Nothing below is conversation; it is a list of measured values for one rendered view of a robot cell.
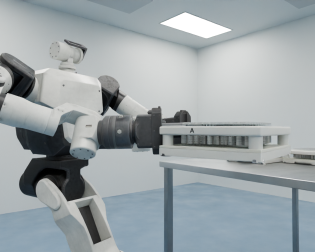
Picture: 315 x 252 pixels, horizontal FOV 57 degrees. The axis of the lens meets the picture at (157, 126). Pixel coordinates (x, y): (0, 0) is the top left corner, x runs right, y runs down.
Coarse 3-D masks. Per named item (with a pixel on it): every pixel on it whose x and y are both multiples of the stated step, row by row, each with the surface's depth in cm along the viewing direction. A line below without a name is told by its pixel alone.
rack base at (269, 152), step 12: (180, 144) 74; (276, 144) 75; (288, 144) 75; (180, 156) 67; (192, 156) 65; (204, 156) 63; (216, 156) 61; (228, 156) 60; (240, 156) 58; (252, 156) 57; (264, 156) 58; (276, 156) 65
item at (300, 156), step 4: (296, 148) 165; (300, 148) 164; (304, 148) 164; (308, 148) 164; (312, 148) 164; (296, 156) 164; (300, 156) 163; (304, 156) 161; (308, 156) 159; (312, 156) 157
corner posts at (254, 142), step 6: (162, 138) 71; (168, 138) 70; (252, 138) 57; (258, 138) 57; (282, 138) 74; (162, 144) 71; (168, 144) 70; (252, 144) 57; (258, 144) 57; (282, 144) 74
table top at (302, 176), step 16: (176, 160) 179; (192, 160) 179; (208, 160) 179; (224, 160) 179; (224, 176) 135; (240, 176) 127; (256, 176) 121; (272, 176) 115; (288, 176) 114; (304, 176) 114
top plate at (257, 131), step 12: (168, 132) 69; (180, 132) 67; (192, 132) 65; (204, 132) 63; (216, 132) 61; (228, 132) 60; (240, 132) 58; (252, 132) 57; (264, 132) 58; (276, 132) 65; (288, 132) 73
